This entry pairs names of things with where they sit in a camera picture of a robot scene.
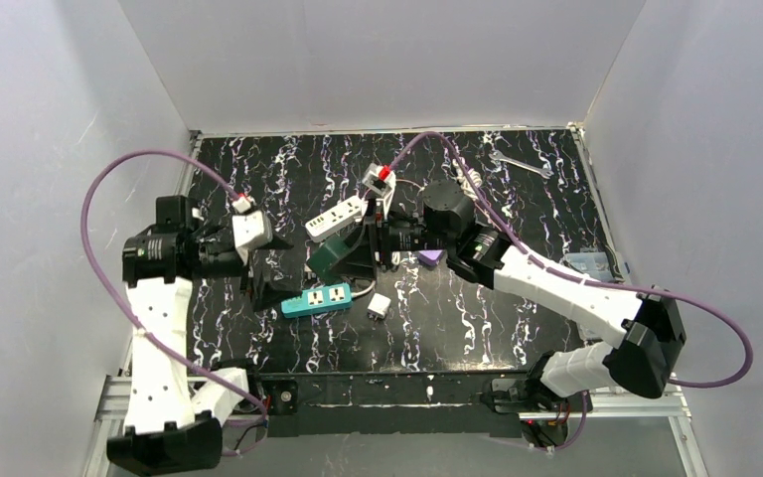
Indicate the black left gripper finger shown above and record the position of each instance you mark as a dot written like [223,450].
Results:
[268,242]
[264,292]

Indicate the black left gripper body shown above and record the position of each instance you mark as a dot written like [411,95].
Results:
[247,268]

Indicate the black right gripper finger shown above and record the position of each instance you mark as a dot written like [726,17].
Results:
[357,263]
[368,235]

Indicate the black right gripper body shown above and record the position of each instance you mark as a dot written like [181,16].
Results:
[374,238]

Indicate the white power strip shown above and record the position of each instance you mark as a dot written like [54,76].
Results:
[335,219]

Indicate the green dragon socket cube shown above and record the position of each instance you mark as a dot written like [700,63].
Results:
[325,261]

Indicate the teal power strip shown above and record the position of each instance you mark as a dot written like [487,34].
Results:
[318,300]

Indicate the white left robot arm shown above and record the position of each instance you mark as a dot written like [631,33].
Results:
[167,427]

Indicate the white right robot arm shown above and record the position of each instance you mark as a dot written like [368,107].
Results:
[641,332]

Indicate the purple power strip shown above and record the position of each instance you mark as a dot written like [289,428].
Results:
[430,258]

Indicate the small white cube charger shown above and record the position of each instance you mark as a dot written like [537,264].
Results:
[378,307]

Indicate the silver wrench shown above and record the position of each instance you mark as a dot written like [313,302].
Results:
[498,156]

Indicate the clear plastic parts box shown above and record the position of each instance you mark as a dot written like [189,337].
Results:
[594,263]

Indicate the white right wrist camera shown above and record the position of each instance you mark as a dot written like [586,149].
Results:
[381,180]

